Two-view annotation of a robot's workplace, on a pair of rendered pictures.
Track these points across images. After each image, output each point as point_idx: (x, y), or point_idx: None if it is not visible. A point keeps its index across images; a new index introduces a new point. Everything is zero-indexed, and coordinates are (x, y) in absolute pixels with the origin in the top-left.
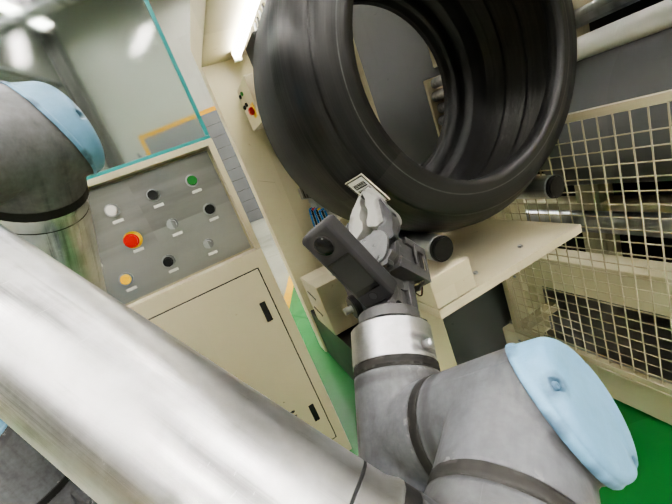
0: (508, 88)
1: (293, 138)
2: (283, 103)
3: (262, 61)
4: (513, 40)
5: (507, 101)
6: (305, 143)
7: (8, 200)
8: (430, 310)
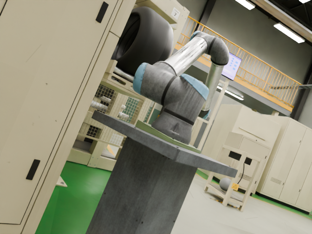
0: (117, 54)
1: (163, 54)
2: (168, 48)
3: (164, 34)
4: (122, 46)
5: (116, 56)
6: (165, 57)
7: (204, 53)
8: (142, 98)
